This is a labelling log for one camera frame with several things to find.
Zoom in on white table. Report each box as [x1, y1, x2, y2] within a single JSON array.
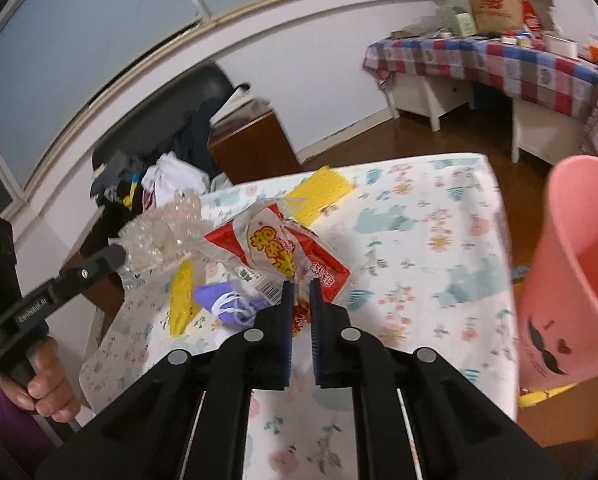
[[391, 77, 585, 166]]

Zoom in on yellow and blue cloth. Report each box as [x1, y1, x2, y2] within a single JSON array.
[[114, 175, 144, 211]]

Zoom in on grey cloth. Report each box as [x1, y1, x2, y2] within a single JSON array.
[[90, 152, 144, 196]]

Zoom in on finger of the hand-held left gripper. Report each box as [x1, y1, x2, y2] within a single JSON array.
[[15, 242, 130, 334]]

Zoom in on dark clothes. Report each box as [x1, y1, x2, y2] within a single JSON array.
[[171, 97, 225, 181]]

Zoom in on clear bubble wrap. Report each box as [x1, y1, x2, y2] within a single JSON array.
[[118, 189, 215, 291]]

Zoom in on pink trash bin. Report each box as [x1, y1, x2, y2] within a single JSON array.
[[516, 155, 598, 393]]

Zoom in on person's left forearm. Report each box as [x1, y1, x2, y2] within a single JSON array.
[[0, 380, 64, 480]]

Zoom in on red snack packet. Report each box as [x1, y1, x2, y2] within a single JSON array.
[[204, 200, 352, 341]]

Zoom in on person's left hand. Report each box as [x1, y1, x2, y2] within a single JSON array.
[[0, 337, 82, 423]]

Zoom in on large window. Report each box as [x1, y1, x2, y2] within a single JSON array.
[[0, 0, 430, 211]]

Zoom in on white bowl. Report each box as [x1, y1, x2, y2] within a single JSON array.
[[544, 32, 579, 58]]

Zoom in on white garment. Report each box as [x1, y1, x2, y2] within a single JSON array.
[[141, 152, 212, 206]]

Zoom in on green box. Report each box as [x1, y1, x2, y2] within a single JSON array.
[[434, 5, 477, 36]]

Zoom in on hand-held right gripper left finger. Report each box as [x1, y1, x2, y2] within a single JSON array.
[[36, 280, 296, 480]]

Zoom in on brown paper bag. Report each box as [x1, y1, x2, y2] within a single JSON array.
[[454, 0, 522, 36]]

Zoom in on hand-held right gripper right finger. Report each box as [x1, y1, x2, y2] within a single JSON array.
[[309, 278, 562, 480]]

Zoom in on white cloth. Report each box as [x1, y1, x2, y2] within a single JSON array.
[[216, 82, 252, 111]]

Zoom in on floral tablecloth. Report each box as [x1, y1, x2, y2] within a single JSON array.
[[79, 152, 520, 480]]

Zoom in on wooden side table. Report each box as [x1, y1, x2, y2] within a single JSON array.
[[206, 107, 300, 186]]

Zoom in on purple packet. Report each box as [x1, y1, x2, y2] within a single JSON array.
[[194, 281, 275, 333]]

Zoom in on checked tablecloth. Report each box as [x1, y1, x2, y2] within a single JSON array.
[[363, 35, 598, 158]]

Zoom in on yellow foam fruit net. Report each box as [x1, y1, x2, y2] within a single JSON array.
[[168, 257, 195, 338], [284, 166, 355, 226]]

